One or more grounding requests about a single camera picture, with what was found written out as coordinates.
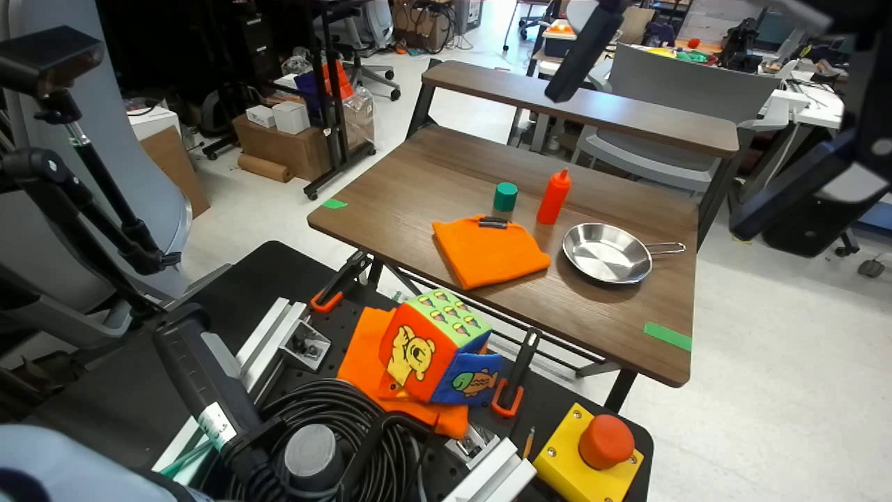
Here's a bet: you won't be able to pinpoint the silver metal pan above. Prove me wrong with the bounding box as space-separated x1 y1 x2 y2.
560 219 691 286

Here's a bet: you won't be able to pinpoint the colorful soft toy cube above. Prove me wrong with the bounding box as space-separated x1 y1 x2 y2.
375 286 509 407

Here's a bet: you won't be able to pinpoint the black office chair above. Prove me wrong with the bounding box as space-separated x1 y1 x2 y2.
760 161 892 262

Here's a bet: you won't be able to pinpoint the short aluminium extrusion rail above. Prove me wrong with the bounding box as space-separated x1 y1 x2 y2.
442 433 537 502

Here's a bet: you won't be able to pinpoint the brown cardboard box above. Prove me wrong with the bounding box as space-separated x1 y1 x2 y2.
232 110 335 184

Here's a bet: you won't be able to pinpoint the black coiled cable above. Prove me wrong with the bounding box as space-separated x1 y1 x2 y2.
209 374 441 502

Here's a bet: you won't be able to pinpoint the black metal floor stand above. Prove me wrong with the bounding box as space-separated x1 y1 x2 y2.
300 0 379 201

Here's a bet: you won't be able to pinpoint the orange-red sauce bottle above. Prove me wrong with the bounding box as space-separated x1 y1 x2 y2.
535 166 574 229

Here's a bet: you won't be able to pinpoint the tall cardboard box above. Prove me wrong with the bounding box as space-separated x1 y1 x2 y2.
137 123 212 219

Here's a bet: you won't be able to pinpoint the wooden desk riser shelf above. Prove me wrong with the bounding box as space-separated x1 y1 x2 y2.
406 57 740 156

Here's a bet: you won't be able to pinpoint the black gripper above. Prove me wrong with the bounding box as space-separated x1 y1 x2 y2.
544 0 639 105

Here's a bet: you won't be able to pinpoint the black camera on stand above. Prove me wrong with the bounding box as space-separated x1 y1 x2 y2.
0 23 188 308

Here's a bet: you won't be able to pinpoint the orange black clamp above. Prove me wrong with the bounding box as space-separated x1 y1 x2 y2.
488 329 544 421
305 249 372 317

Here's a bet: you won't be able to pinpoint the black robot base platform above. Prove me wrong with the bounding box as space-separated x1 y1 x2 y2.
24 237 657 502

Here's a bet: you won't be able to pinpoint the yellow emergency stop button box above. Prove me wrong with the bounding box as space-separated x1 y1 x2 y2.
533 402 647 502

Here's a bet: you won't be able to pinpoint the white small boxes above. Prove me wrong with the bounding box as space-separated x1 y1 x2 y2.
243 95 312 140

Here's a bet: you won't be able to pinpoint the black bar handle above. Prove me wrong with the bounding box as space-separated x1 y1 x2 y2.
151 311 265 441

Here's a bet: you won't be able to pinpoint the orange folded cloth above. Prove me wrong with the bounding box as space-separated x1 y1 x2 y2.
428 215 551 292

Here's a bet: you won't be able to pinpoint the long green tape strip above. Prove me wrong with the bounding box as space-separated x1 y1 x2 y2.
641 321 694 354

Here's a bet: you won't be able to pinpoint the grey round disc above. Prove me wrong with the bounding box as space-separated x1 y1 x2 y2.
280 421 342 481

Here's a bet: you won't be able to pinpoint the large grey padded panel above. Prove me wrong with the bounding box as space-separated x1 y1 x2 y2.
0 0 195 314

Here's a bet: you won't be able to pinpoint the cardboard tube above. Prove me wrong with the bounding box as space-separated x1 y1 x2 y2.
234 149 293 187

